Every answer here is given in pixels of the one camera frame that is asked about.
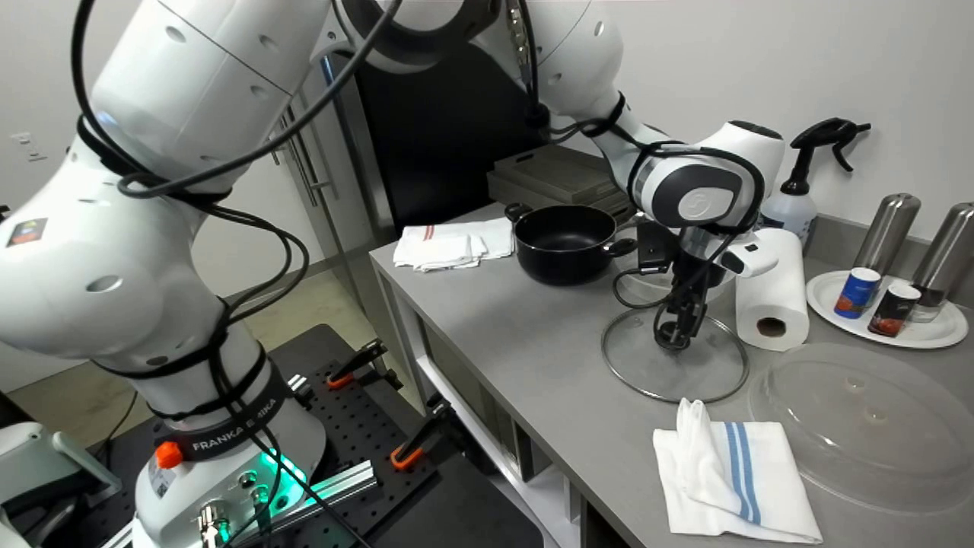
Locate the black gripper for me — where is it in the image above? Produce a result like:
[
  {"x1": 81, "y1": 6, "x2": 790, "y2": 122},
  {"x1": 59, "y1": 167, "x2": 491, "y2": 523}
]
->
[{"x1": 637, "y1": 216, "x2": 730, "y2": 357}]

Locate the glass lid with black knob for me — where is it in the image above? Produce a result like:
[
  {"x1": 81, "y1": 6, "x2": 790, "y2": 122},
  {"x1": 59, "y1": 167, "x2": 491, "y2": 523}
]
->
[{"x1": 600, "y1": 301, "x2": 752, "y2": 407}]

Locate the black cooking pot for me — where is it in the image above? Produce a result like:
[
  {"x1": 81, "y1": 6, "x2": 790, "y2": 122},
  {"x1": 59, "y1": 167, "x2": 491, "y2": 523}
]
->
[{"x1": 502, "y1": 200, "x2": 638, "y2": 288}]

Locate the white paper towel roll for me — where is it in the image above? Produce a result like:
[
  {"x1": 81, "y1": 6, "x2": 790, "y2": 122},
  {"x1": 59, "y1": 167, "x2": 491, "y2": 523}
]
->
[{"x1": 730, "y1": 225, "x2": 816, "y2": 357}]

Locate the clear spray bottle black trigger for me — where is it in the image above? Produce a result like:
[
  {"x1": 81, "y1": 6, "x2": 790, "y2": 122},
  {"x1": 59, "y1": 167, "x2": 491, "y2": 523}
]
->
[{"x1": 759, "y1": 114, "x2": 875, "y2": 245}]

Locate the white towel with blue stripes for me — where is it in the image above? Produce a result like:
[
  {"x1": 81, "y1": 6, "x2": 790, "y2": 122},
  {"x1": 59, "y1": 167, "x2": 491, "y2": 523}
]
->
[{"x1": 653, "y1": 396, "x2": 827, "y2": 548}]

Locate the small blue and white jar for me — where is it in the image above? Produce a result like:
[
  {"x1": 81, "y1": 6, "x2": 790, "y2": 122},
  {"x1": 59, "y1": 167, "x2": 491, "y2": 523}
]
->
[{"x1": 832, "y1": 266, "x2": 884, "y2": 323}]

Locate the small dark red jar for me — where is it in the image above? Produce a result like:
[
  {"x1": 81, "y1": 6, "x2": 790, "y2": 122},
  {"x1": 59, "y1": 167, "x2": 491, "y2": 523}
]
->
[{"x1": 869, "y1": 279, "x2": 927, "y2": 340}]

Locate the stainless steel shaker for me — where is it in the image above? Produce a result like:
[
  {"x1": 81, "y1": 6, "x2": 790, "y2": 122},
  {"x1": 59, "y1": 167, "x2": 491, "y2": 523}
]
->
[
  {"x1": 851, "y1": 191, "x2": 927, "y2": 278},
  {"x1": 910, "y1": 200, "x2": 974, "y2": 306}
]

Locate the white towel with red stripe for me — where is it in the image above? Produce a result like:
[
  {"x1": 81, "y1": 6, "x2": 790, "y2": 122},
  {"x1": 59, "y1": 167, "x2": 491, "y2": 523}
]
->
[{"x1": 390, "y1": 216, "x2": 518, "y2": 275}]

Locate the white round plate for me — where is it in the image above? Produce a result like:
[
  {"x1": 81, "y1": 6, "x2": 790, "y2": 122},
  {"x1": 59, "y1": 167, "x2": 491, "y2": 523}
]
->
[{"x1": 804, "y1": 269, "x2": 971, "y2": 354}]

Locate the dark tall refrigerator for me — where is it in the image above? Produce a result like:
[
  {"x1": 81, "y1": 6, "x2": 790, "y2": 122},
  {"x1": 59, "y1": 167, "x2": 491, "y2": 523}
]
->
[{"x1": 217, "y1": 0, "x2": 558, "y2": 254}]

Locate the black robot table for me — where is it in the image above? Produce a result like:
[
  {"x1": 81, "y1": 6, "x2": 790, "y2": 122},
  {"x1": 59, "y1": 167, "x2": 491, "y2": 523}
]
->
[{"x1": 0, "y1": 319, "x2": 552, "y2": 548}]

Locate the light grey plastic object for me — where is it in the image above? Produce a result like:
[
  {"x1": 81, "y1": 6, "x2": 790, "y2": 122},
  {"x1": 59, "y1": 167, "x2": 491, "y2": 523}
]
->
[{"x1": 0, "y1": 421, "x2": 121, "y2": 548}]

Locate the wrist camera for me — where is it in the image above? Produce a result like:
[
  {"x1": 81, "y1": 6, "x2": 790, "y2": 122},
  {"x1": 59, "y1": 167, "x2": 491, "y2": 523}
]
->
[{"x1": 723, "y1": 234, "x2": 780, "y2": 279}]

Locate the black clamp with orange handle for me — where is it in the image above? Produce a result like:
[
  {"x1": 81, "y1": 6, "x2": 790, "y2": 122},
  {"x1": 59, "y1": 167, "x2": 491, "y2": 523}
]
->
[
  {"x1": 324, "y1": 334, "x2": 390, "y2": 392},
  {"x1": 387, "y1": 400, "x2": 454, "y2": 476}
]

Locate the aluminium rail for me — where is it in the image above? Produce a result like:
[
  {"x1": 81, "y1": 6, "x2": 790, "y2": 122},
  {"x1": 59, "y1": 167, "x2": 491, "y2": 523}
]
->
[{"x1": 102, "y1": 456, "x2": 383, "y2": 548}]

